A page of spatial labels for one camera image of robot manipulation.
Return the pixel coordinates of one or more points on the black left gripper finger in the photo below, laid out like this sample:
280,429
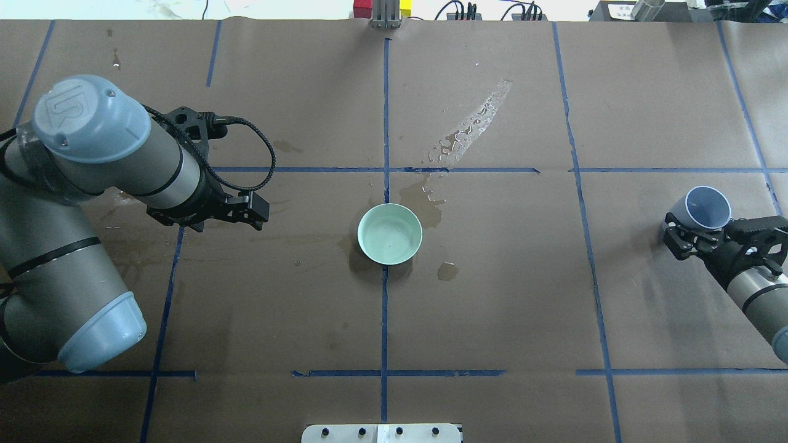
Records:
253,219
249,202

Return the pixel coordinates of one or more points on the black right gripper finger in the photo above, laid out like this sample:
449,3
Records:
706,223
684,243

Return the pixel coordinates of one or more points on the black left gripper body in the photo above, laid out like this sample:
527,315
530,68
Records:
208,202

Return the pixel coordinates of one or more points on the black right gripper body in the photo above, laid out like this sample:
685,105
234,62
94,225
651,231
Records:
719,252

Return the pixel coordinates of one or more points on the light blue plastic cup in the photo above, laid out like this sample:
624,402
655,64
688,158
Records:
702,208

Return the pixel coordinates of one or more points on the mint green bowl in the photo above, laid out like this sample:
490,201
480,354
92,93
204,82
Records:
389,234

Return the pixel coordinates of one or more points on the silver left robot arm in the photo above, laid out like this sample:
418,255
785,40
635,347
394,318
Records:
65,300

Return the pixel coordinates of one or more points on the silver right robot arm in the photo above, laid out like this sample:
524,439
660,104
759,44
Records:
762,299

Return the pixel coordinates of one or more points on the small metal cup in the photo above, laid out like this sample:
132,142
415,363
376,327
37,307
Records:
646,10

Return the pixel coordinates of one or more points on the red blue yellow blocks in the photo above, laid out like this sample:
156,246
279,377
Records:
362,9

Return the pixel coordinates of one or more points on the aluminium frame post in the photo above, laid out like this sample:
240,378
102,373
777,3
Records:
385,14

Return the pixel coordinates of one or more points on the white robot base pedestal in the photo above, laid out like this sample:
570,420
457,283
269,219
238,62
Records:
384,432

